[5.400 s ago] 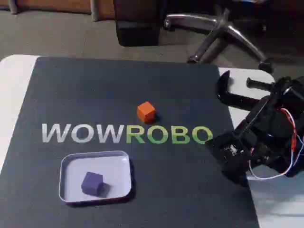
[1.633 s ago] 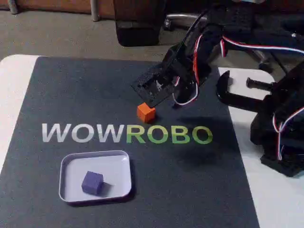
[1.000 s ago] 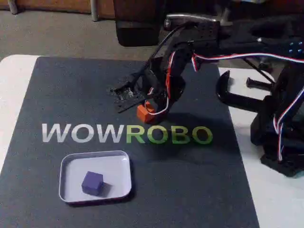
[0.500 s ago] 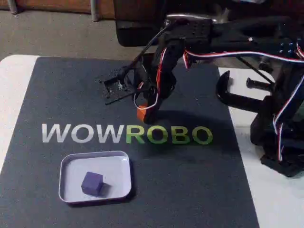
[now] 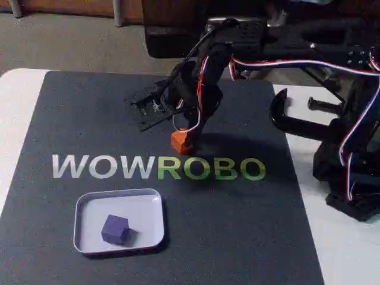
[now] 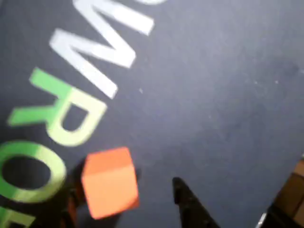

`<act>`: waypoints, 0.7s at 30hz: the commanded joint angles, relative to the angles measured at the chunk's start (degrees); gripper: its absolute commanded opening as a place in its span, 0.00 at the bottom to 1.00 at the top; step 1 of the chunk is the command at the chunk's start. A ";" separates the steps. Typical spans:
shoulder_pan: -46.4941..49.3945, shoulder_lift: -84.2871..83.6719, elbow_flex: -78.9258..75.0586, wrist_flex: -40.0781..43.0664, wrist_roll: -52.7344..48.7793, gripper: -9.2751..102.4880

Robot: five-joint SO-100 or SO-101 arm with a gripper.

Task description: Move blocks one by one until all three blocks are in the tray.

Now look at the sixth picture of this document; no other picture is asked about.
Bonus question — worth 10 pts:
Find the orange cube block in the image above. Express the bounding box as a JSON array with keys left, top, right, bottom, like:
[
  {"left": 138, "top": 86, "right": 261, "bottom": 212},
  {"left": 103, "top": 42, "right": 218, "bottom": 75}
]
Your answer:
[{"left": 80, "top": 146, "right": 141, "bottom": 219}]

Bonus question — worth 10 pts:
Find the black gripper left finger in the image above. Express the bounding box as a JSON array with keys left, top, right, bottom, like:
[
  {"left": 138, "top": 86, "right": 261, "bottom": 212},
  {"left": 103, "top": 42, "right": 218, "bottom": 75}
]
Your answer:
[{"left": 60, "top": 187, "right": 86, "bottom": 228}]

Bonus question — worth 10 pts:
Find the black WOWROBO mat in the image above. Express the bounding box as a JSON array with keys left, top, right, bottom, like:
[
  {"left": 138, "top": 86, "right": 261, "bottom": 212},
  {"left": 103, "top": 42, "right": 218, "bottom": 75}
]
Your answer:
[{"left": 0, "top": 0, "right": 304, "bottom": 228}]

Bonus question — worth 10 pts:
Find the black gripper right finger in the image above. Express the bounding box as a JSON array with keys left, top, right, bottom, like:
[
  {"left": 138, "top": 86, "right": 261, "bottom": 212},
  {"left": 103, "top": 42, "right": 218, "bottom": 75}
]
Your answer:
[{"left": 172, "top": 177, "right": 220, "bottom": 228}]

